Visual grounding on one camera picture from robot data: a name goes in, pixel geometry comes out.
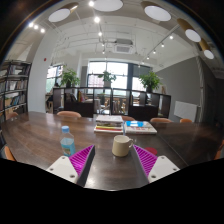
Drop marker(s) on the low dark shelf divider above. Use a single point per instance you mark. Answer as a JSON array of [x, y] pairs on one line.
[[88, 101]]

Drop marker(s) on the right potted plant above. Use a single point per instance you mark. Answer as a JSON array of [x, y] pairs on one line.
[[150, 81]]

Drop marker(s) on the clear water bottle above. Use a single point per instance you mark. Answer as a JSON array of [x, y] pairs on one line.
[[67, 141]]

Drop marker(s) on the stack of books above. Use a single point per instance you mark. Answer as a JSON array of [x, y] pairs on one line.
[[109, 124]]

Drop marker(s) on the orange chair behind books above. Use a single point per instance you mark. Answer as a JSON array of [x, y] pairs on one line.
[[160, 120]]

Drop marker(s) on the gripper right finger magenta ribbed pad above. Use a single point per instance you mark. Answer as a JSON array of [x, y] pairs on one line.
[[154, 167]]

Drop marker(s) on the orange chair edge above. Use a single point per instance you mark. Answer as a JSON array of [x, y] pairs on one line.
[[218, 154], [6, 153]]

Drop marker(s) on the orange chair left edge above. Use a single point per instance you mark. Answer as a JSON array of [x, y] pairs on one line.
[[6, 153]]

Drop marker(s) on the orange chair right edge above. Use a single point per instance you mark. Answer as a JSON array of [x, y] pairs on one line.
[[218, 154]]

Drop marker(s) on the potted plant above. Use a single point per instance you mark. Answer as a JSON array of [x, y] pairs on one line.
[[69, 78], [108, 78], [150, 81]]

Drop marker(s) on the red round coaster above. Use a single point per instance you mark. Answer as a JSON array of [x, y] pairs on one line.
[[152, 150]]

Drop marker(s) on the orange chair far left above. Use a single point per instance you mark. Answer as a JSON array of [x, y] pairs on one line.
[[69, 114]]

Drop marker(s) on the white radiator panel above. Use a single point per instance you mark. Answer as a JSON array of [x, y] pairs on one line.
[[185, 110]]

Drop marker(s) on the cream ceramic mug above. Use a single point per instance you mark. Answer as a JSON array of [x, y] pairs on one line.
[[121, 145]]

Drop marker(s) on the left potted plant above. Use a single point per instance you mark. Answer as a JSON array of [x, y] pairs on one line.
[[69, 78]]

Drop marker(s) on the orange chair far right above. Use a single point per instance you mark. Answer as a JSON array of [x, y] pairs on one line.
[[184, 120]]

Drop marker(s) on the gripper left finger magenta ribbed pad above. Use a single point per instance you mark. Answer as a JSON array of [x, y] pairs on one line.
[[76, 167]]

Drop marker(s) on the tall bookshelf at left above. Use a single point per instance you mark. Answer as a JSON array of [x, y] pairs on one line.
[[14, 79]]

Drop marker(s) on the ceiling air conditioner unit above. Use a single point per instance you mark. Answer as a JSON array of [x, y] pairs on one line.
[[124, 46]]

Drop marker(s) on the middle potted plant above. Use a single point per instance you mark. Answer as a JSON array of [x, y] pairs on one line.
[[108, 78]]

